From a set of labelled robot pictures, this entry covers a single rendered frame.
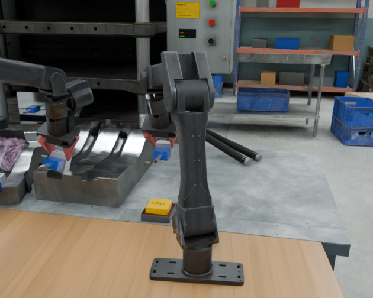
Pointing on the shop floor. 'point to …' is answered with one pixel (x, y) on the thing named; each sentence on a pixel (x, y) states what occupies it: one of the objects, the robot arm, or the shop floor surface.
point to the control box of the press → (203, 31)
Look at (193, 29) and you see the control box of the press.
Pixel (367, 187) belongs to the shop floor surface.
